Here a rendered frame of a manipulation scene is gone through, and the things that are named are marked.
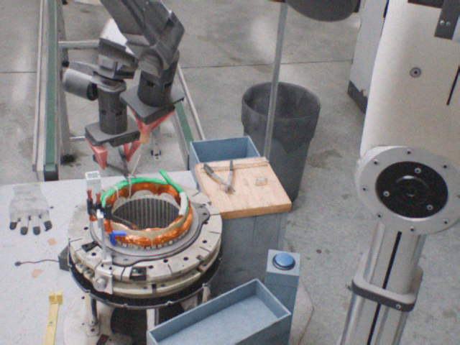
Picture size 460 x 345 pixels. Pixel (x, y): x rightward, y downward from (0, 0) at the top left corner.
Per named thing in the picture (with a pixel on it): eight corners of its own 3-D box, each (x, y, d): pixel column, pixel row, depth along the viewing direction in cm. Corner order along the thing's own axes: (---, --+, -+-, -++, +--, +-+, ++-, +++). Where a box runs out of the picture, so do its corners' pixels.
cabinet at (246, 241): (192, 248, 168) (195, 172, 153) (255, 238, 173) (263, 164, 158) (209, 300, 153) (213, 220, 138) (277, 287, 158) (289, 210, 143)
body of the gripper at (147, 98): (117, 100, 106) (121, 70, 100) (161, 80, 112) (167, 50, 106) (141, 125, 104) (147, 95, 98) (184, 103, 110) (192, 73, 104)
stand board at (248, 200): (194, 172, 153) (194, 164, 152) (264, 164, 158) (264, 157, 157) (213, 221, 138) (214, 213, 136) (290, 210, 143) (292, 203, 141)
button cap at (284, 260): (274, 267, 128) (274, 263, 127) (274, 254, 131) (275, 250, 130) (292, 269, 127) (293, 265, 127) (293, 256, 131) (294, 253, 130)
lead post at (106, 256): (102, 266, 116) (98, 219, 109) (102, 256, 118) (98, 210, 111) (111, 265, 117) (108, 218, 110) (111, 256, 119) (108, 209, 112)
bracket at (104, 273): (101, 282, 119) (100, 262, 116) (117, 287, 118) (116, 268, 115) (95, 288, 118) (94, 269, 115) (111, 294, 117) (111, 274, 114)
